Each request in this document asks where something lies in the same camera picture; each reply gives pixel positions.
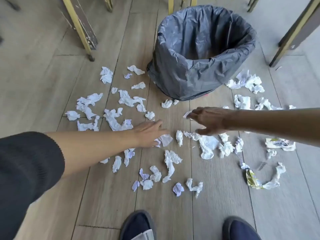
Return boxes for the person's left hand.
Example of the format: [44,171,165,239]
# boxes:
[134,120,171,148]

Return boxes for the person's right hand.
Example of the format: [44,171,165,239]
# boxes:
[190,106,227,136]

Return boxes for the person's right forearm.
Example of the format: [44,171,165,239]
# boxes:
[224,107,320,148]

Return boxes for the person's left forearm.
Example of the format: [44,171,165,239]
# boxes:
[45,127,137,180]

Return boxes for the scattered crumpled white tissues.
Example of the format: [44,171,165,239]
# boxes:
[65,65,297,199]

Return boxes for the yellow green crumpled wrapper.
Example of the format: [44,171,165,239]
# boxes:
[246,169,263,190]

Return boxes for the grey plastic bin liner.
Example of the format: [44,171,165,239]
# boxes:
[146,5,258,101]

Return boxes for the white yellow printed wrapper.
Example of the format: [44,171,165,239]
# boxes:
[265,138,296,151]

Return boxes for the person's dark blue left shoe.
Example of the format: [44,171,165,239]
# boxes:
[119,210,157,240]

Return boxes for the person's dark blue shoe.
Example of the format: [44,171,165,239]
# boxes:
[222,216,262,240]
[119,210,157,240]

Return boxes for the person's dark blue right shoe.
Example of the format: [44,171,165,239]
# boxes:
[222,216,262,240]

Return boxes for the white grey cloth piece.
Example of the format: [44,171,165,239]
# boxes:
[130,229,154,240]

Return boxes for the yellow metal furniture legs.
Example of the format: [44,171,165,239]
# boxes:
[168,0,198,15]

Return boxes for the gold table leg dark panel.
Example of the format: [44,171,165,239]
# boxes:
[61,0,98,62]

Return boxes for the dark brown table leg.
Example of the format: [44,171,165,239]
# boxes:
[269,0,320,68]

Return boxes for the black knit sleeve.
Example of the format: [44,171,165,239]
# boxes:
[0,131,66,240]

